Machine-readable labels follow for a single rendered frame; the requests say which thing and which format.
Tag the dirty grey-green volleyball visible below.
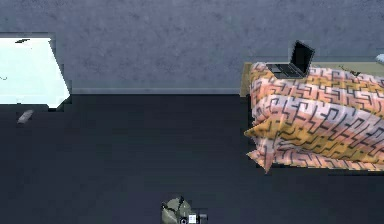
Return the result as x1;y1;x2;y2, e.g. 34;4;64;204
161;195;193;224

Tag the orange patterned blanket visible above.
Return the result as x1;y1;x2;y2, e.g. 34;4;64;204
243;61;384;175

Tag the grey remote control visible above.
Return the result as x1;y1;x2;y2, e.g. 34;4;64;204
16;109;35;125

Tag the black laptop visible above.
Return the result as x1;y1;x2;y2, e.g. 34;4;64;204
265;40;316;80

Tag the white table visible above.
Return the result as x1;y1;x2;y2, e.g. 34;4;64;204
0;37;71;110

